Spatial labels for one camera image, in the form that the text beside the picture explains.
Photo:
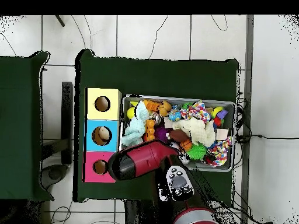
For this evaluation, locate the green spiky ball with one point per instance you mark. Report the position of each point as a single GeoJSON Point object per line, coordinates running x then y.
{"type": "Point", "coordinates": [197, 151]}

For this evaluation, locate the mint green cloth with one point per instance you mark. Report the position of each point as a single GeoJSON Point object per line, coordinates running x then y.
{"type": "Point", "coordinates": [135, 130]}

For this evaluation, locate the colourful spotted cloth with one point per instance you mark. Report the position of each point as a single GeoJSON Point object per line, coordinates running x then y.
{"type": "Point", "coordinates": [220, 150]}
{"type": "Point", "coordinates": [197, 110]}

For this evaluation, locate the wooden box with three holes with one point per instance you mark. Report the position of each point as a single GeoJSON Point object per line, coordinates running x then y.
{"type": "Point", "coordinates": [102, 114]}

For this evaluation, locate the grey metal bar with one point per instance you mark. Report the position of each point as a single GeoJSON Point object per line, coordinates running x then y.
{"type": "Point", "coordinates": [248, 70]}

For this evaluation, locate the blue globe ball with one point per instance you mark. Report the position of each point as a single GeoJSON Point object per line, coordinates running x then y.
{"type": "Point", "coordinates": [174, 116]}

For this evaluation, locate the black rod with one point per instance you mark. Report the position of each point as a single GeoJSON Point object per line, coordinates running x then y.
{"type": "Point", "coordinates": [60, 21]}

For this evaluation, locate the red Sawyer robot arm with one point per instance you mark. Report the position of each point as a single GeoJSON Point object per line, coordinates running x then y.
{"type": "Point", "coordinates": [144, 158]}

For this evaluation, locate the dark green side table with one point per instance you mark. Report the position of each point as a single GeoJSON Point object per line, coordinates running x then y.
{"type": "Point", "coordinates": [18, 116]}

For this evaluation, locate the brown toy football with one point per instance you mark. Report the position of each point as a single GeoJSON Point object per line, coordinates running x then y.
{"type": "Point", "coordinates": [178, 135]}

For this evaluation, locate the long orange toy brick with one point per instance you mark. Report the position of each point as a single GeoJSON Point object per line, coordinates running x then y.
{"type": "Point", "coordinates": [150, 130]}

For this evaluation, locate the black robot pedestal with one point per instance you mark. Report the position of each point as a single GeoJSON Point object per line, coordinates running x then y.
{"type": "Point", "coordinates": [140, 214]}

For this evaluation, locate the shallow metal mesh bin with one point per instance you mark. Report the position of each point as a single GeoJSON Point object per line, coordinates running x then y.
{"type": "Point", "coordinates": [210, 167]}

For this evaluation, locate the yellow ball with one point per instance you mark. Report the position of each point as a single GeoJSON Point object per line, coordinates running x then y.
{"type": "Point", "coordinates": [130, 113]}

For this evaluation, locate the cream muslin cloth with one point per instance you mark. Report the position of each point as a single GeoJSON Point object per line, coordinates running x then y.
{"type": "Point", "coordinates": [198, 130]}

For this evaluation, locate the purple spiky ball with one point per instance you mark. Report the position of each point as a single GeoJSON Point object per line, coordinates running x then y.
{"type": "Point", "coordinates": [161, 134]}

